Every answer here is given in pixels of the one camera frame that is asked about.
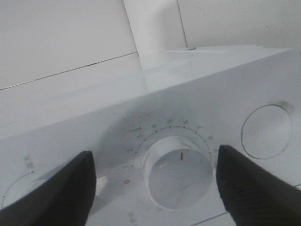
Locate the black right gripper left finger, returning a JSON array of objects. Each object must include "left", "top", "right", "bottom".
[{"left": 0, "top": 151, "right": 96, "bottom": 226}]

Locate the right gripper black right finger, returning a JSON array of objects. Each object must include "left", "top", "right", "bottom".
[{"left": 216, "top": 145, "right": 301, "bottom": 226}]

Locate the round white door button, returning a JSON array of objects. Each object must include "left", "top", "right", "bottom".
[{"left": 240, "top": 104, "right": 293, "bottom": 160}]

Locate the white microwave knob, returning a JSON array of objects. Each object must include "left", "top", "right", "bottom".
[
  {"left": 143, "top": 136, "right": 213, "bottom": 210},
  {"left": 0, "top": 171, "right": 50, "bottom": 210}
]

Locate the white microwave oven body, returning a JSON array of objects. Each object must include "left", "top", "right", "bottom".
[{"left": 0, "top": 45, "right": 301, "bottom": 226}]

